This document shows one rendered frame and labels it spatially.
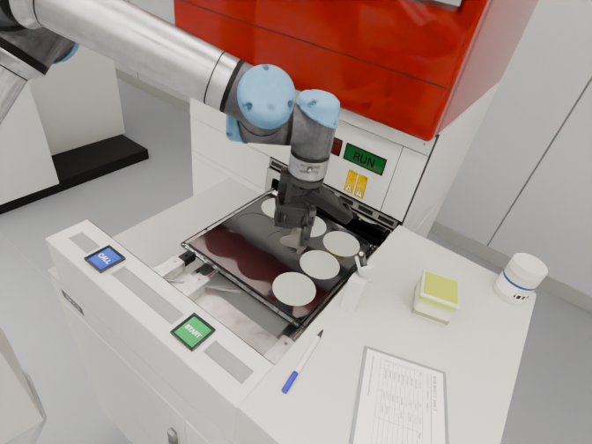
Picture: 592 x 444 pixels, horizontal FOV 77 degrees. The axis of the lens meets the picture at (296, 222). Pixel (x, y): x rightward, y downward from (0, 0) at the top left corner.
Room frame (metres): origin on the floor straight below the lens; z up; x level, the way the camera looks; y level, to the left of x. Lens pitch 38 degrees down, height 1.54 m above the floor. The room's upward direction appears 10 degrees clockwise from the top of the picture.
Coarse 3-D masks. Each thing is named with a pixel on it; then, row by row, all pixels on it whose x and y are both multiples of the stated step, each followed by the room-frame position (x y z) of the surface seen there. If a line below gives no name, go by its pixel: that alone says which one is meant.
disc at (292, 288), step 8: (288, 272) 0.62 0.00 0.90; (296, 272) 0.63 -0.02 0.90; (280, 280) 0.59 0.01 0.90; (288, 280) 0.60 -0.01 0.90; (296, 280) 0.60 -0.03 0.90; (304, 280) 0.61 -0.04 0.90; (272, 288) 0.56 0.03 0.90; (280, 288) 0.57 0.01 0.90; (288, 288) 0.57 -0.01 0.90; (296, 288) 0.58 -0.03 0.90; (304, 288) 0.58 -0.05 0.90; (312, 288) 0.59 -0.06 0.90; (280, 296) 0.55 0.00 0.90; (288, 296) 0.55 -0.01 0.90; (296, 296) 0.55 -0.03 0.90; (304, 296) 0.56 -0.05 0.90; (312, 296) 0.56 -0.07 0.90; (288, 304) 0.53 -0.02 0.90; (296, 304) 0.53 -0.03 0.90; (304, 304) 0.54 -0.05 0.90
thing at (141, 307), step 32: (64, 256) 0.50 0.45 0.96; (128, 256) 0.53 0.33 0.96; (96, 288) 0.45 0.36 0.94; (128, 288) 0.45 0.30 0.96; (160, 288) 0.46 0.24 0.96; (128, 320) 0.40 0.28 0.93; (160, 320) 0.39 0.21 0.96; (160, 352) 0.35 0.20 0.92; (192, 352) 0.34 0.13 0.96; (224, 352) 0.35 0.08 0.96; (256, 352) 0.36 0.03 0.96; (192, 384) 0.31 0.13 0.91; (224, 384) 0.30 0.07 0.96; (256, 384) 0.31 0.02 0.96; (224, 416) 0.28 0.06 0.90
